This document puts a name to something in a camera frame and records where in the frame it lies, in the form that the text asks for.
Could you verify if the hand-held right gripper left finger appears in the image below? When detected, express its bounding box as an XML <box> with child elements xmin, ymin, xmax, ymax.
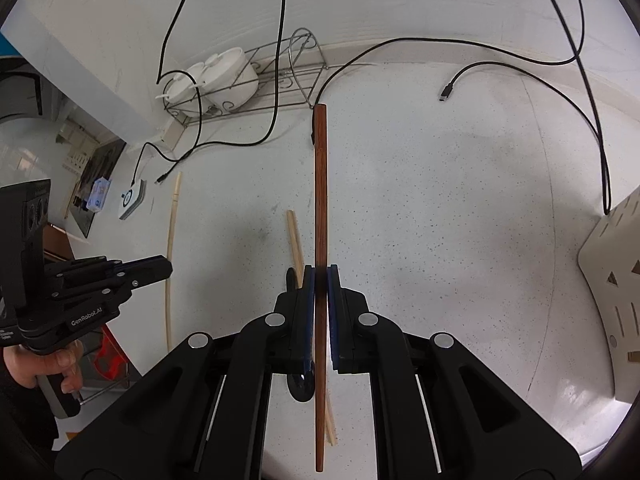
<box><xmin>55</xmin><ymin>266</ymin><xmax>317</xmax><ymax>480</ymax></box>

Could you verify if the white charger pad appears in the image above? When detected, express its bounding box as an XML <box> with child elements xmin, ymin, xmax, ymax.
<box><xmin>118</xmin><ymin>180</ymin><xmax>147</xmax><ymax>220</ymax></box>

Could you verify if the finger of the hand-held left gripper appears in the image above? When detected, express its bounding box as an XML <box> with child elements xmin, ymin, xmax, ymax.
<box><xmin>97</xmin><ymin>280</ymin><xmax>147</xmax><ymax>311</ymax></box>
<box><xmin>105</xmin><ymin>256</ymin><xmax>174</xmax><ymax>285</ymax></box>

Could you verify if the thin charger cable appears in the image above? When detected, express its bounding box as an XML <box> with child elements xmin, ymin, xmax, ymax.
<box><xmin>131</xmin><ymin>141</ymin><xmax>181</xmax><ymax>187</ymax></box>

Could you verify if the black cable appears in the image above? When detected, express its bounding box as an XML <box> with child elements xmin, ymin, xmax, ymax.
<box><xmin>440</xmin><ymin>0</ymin><xmax>612</xmax><ymax>216</ymax></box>
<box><xmin>156</xmin><ymin>0</ymin><xmax>287</xmax><ymax>184</ymax></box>
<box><xmin>156</xmin><ymin>0</ymin><xmax>201</xmax><ymax>86</ymax></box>
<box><xmin>309</xmin><ymin>37</ymin><xmax>586</xmax><ymax>143</ymax></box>

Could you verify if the metal wire rack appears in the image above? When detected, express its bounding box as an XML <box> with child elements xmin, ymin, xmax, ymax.
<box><xmin>162</xmin><ymin>27</ymin><xmax>328</xmax><ymax>126</ymax></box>

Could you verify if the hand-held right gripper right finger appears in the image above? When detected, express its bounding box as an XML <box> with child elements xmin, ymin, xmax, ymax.
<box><xmin>326</xmin><ymin>265</ymin><xmax>583</xmax><ymax>480</ymax></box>

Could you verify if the red plastic bag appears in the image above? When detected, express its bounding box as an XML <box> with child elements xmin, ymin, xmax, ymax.
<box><xmin>95</xmin><ymin>325</ymin><xmax>131</xmax><ymax>386</ymax></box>

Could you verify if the white ceramic jar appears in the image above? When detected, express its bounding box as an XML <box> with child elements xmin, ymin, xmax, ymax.
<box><xmin>157</xmin><ymin>62</ymin><xmax>208</xmax><ymax>111</ymax></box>
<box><xmin>197</xmin><ymin>47</ymin><xmax>260</xmax><ymax>111</ymax></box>

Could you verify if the person's left forearm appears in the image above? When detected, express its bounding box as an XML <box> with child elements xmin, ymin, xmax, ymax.
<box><xmin>0</xmin><ymin>375</ymin><xmax>56</xmax><ymax>453</ymax></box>

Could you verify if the small blue white box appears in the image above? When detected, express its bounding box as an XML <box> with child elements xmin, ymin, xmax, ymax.
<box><xmin>86</xmin><ymin>177</ymin><xmax>112</xmax><ymax>211</ymax></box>

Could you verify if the beige plastic utensil holder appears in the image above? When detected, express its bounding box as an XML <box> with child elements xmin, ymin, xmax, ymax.
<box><xmin>577</xmin><ymin>195</ymin><xmax>640</xmax><ymax>403</ymax></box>

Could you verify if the dark brown chopstick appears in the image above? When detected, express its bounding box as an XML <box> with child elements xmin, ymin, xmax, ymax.
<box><xmin>312</xmin><ymin>103</ymin><xmax>330</xmax><ymax>472</ymax></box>

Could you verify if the dark flat panel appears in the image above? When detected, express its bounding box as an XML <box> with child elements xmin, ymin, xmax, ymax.
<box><xmin>65</xmin><ymin>137</ymin><xmax>128</xmax><ymax>241</ymax></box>

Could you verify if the person's left hand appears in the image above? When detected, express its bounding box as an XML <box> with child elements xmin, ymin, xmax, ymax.
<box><xmin>2</xmin><ymin>339</ymin><xmax>84</xmax><ymax>396</ymax></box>

